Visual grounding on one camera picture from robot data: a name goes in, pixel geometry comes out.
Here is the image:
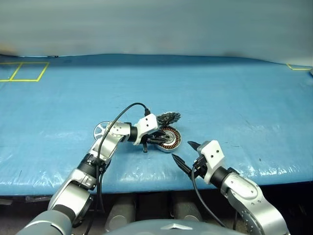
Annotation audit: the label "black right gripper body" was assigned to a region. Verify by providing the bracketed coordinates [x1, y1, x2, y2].
[192, 146, 208, 179]

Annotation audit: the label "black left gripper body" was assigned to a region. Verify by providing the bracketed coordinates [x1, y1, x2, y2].
[140, 131, 163, 153]

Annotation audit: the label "silver motor housing copper windings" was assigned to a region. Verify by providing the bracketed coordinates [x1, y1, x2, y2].
[155, 127, 182, 154]

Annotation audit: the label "round finned motor lid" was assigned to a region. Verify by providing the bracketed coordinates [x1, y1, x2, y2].
[156, 112, 181, 125]

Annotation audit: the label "silver spoked rotor disc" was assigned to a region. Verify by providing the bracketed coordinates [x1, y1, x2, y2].
[93, 121, 115, 141]

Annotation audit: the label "grey rounded cylinder shape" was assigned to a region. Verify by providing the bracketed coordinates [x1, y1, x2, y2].
[105, 195, 136, 232]
[171, 193, 203, 222]

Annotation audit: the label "blue plastic table cover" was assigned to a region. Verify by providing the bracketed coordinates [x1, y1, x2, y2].
[0, 53, 313, 196]

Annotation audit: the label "grey robot torso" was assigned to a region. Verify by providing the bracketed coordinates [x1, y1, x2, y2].
[105, 219, 235, 235]

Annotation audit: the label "yellow tape double square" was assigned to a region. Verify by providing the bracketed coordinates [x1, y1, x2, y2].
[0, 62, 50, 83]

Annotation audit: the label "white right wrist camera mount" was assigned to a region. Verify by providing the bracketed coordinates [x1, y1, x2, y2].
[199, 140, 225, 184]

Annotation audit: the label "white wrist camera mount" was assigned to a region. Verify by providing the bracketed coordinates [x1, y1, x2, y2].
[199, 140, 225, 184]
[134, 114, 158, 145]

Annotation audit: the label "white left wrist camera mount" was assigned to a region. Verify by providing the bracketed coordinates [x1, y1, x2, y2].
[134, 114, 158, 145]

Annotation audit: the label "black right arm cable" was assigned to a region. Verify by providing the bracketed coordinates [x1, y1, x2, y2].
[191, 164, 228, 228]

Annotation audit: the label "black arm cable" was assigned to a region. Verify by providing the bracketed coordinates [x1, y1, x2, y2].
[191, 164, 228, 228]
[84, 102, 150, 235]

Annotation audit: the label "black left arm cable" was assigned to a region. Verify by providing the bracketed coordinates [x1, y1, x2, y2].
[84, 102, 150, 235]

